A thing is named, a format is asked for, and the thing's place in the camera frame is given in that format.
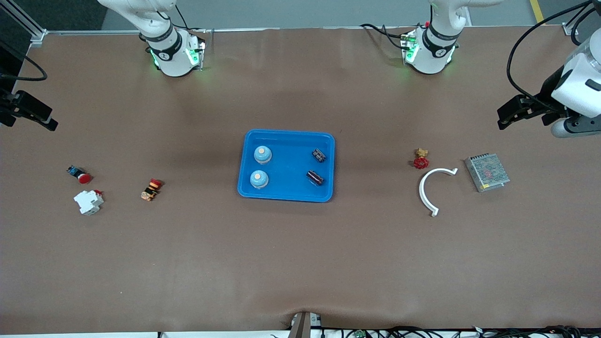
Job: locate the metal mesh power supply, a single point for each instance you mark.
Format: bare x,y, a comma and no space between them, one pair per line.
487,172

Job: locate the orange switch with red cap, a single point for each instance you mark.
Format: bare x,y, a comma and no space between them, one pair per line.
150,191

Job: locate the blue bell with cream button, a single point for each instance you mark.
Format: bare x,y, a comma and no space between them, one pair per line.
258,179
263,154

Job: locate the blue plastic tray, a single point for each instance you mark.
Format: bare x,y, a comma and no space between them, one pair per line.
291,159

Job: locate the dark striped capacitor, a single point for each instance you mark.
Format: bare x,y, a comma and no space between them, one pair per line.
319,155

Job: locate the white curved plastic piece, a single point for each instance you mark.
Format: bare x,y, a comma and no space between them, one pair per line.
421,190

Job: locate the red button with blue body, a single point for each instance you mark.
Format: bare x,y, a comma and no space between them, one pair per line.
83,178

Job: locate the aluminium frame post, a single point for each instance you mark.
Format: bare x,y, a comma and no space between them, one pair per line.
38,36
569,29

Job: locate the white circuit breaker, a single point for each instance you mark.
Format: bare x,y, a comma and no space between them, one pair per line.
88,203

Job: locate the yellow floor tape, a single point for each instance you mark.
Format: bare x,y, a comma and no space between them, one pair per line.
536,11

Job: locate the maroon capacitor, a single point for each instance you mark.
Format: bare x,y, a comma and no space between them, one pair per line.
316,178

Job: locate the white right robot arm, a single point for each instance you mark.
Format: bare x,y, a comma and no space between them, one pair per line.
171,56

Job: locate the metal camera bracket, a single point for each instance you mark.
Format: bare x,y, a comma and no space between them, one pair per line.
303,326

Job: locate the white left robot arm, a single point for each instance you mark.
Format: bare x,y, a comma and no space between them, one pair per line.
434,47

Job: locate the silver table edge rail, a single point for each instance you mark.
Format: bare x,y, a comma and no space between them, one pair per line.
94,32

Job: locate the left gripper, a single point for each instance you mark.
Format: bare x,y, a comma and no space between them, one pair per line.
545,99

